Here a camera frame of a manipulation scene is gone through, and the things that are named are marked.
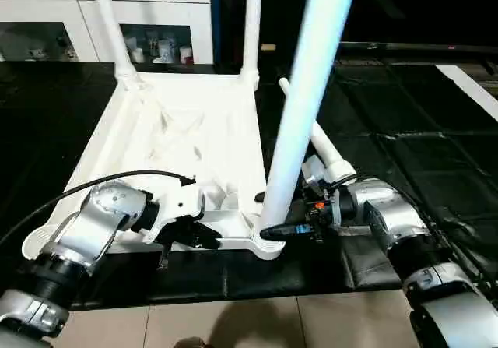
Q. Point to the grey left robot foot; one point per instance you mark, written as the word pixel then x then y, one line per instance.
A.
pixel 191 342

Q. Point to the small tan block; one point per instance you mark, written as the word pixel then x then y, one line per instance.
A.
pixel 268 47

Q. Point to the red bottle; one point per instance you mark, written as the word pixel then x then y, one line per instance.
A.
pixel 129 46

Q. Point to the black work mat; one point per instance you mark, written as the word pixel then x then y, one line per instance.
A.
pixel 412 153

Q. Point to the white plastic table top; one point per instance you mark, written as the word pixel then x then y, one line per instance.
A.
pixel 187 138

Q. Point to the black metal rail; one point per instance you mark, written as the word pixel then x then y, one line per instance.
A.
pixel 420 48

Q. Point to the white glass-door cabinet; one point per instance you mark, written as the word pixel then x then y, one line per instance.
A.
pixel 47 9

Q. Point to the white edge strip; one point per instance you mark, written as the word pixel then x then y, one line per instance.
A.
pixel 471 87

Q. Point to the white plastic table leg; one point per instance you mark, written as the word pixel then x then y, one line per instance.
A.
pixel 311 91
pixel 113 29
pixel 331 149
pixel 251 29

